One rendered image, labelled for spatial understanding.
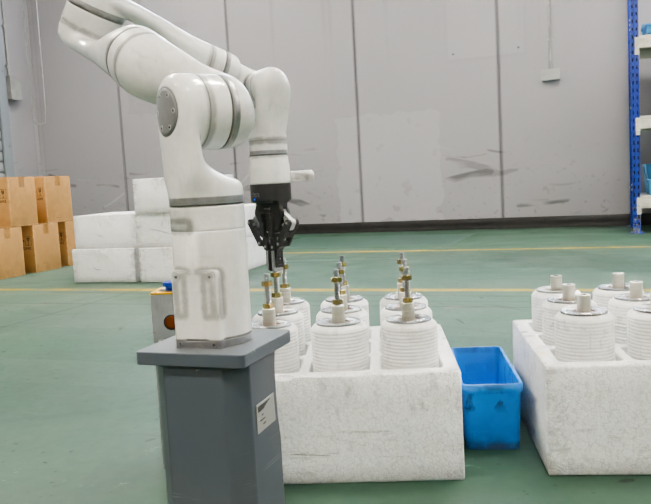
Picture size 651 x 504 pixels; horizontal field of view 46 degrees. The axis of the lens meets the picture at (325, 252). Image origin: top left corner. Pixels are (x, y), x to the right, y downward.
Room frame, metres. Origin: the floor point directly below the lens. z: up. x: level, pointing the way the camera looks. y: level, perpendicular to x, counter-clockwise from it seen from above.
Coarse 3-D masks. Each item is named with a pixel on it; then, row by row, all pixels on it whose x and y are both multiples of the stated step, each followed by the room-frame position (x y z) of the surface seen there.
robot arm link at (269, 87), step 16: (256, 80) 1.35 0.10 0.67; (272, 80) 1.35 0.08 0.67; (256, 96) 1.35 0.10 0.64; (272, 96) 1.35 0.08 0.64; (288, 96) 1.37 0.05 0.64; (256, 112) 1.36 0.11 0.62; (272, 112) 1.36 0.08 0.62; (288, 112) 1.38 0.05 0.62; (256, 128) 1.37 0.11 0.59; (272, 128) 1.37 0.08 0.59; (256, 144) 1.37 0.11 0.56; (272, 144) 1.37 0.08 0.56
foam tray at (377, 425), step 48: (288, 384) 1.20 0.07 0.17; (336, 384) 1.20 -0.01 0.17; (384, 384) 1.19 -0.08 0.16; (432, 384) 1.19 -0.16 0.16; (288, 432) 1.20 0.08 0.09; (336, 432) 1.20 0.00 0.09; (384, 432) 1.19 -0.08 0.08; (432, 432) 1.19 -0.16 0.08; (288, 480) 1.20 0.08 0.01; (336, 480) 1.20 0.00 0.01; (384, 480) 1.19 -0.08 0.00; (432, 480) 1.19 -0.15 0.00
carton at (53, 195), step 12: (36, 180) 4.92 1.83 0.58; (48, 180) 4.93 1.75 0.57; (60, 180) 5.04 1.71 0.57; (36, 192) 4.93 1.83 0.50; (48, 192) 4.93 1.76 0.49; (60, 192) 5.03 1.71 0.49; (48, 204) 4.92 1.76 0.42; (60, 204) 5.02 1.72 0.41; (48, 216) 4.91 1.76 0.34; (60, 216) 5.01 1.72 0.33; (72, 216) 5.11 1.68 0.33
